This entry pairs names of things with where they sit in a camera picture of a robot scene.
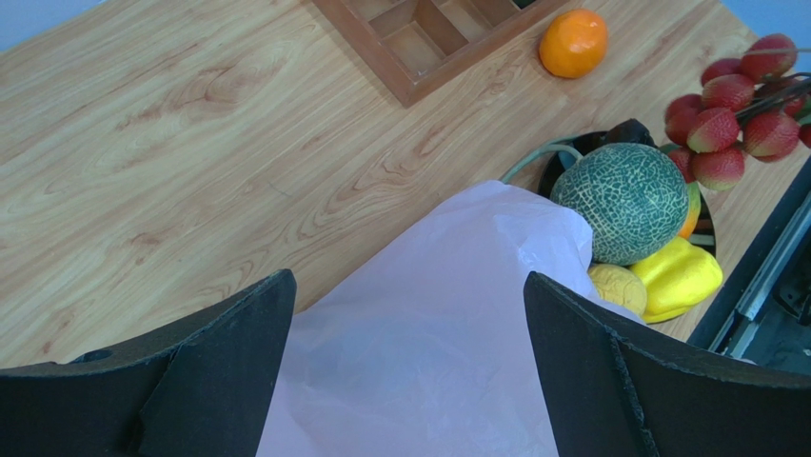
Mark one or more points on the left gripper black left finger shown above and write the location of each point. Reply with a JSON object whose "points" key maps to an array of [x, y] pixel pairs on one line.
{"points": [[199, 386]]}

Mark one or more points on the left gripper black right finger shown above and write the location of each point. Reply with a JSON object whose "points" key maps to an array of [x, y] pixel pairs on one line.
{"points": [[652, 386]]}

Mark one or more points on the fake yellow lemon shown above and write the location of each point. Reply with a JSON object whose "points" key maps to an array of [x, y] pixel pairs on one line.
{"points": [[620, 286]]}

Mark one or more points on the fake yellow bell pepper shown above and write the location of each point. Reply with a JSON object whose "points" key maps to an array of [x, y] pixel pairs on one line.
{"points": [[676, 278]]}

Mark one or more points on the pink plastic bag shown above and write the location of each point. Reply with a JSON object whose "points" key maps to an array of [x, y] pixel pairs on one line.
{"points": [[425, 350]]}

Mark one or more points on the fake green netted melon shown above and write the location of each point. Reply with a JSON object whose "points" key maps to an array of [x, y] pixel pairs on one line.
{"points": [[633, 197]]}

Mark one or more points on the fake green orange mango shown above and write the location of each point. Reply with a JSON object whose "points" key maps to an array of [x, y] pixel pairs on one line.
{"points": [[694, 210]]}

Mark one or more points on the fake dark plum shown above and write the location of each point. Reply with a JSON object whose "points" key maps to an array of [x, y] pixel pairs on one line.
{"points": [[630, 131]]}

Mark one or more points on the black rimmed plate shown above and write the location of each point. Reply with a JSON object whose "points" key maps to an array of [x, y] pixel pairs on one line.
{"points": [[704, 235]]}

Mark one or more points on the wooden compartment tray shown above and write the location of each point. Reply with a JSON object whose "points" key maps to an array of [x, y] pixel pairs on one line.
{"points": [[416, 46]]}

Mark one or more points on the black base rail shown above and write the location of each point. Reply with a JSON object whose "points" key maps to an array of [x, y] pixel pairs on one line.
{"points": [[762, 313]]}

